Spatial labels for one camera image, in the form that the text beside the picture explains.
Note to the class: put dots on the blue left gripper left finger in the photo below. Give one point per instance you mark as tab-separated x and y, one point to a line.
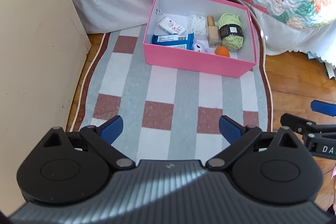
111	129

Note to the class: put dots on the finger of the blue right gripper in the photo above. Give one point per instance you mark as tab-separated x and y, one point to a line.
323	108

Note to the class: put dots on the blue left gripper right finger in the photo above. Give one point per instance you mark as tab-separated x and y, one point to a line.
230	129

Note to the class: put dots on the orange makeup sponge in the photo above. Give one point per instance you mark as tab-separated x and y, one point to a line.
222	51

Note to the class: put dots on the purple plush toy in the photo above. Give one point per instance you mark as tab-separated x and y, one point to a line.
202	46

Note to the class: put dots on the blue wet wipes pack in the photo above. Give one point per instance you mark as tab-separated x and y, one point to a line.
184	41

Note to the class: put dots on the white tissue packet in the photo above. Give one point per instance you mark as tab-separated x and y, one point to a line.
171	27

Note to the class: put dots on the paper scraps under bed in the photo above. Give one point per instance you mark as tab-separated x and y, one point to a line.
329	67

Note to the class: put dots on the checkered grey pink rug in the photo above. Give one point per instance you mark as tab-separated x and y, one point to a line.
168	113

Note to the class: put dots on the beige foundation bottle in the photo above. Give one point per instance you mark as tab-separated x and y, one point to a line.
213	33

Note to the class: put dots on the pink cardboard box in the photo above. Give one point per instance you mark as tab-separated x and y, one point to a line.
179	11

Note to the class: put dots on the green yarn skein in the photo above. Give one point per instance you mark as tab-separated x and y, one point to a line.
231	31

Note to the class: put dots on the beige wooden cabinet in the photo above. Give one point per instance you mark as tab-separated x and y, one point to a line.
43	50

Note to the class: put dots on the white bed skirt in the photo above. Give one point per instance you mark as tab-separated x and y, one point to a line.
102	16

